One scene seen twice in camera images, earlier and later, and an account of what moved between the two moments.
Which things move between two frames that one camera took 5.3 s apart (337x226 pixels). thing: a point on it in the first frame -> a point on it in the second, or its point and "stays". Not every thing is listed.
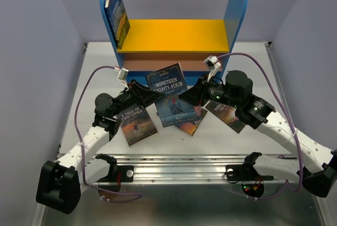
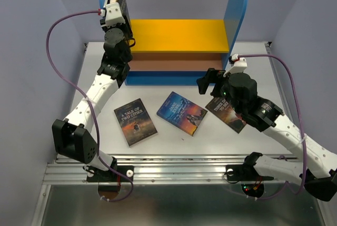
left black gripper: x=144 y=96 -> x=124 y=26
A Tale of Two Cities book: x=136 y=123 stays
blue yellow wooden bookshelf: x=171 y=48 stays
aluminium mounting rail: x=184 y=169 stays
